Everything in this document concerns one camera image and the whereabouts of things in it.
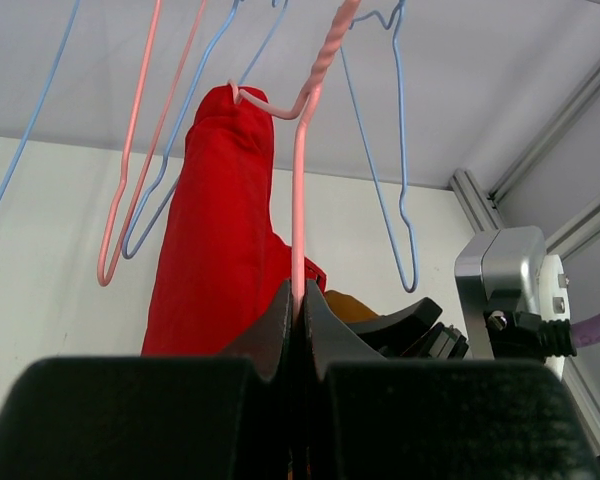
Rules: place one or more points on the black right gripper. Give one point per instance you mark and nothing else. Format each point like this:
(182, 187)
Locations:
(412, 333)

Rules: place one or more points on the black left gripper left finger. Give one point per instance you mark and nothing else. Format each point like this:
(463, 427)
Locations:
(187, 417)

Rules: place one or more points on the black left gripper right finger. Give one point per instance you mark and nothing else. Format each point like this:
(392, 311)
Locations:
(369, 417)

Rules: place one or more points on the brown trousers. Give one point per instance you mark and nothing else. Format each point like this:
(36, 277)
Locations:
(347, 308)

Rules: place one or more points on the red trousers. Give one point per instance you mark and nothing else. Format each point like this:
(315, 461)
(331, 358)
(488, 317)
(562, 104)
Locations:
(221, 263)

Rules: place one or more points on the pink hanger of red trousers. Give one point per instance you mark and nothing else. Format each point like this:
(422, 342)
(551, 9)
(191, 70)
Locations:
(303, 110)

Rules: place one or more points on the blue hanger of brown trousers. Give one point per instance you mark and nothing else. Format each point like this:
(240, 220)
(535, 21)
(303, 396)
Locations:
(406, 262)

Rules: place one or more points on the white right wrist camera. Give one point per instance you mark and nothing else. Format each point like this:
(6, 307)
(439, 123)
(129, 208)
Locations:
(514, 298)

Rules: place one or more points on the aluminium frame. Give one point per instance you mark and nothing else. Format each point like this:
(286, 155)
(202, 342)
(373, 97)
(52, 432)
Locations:
(554, 185)

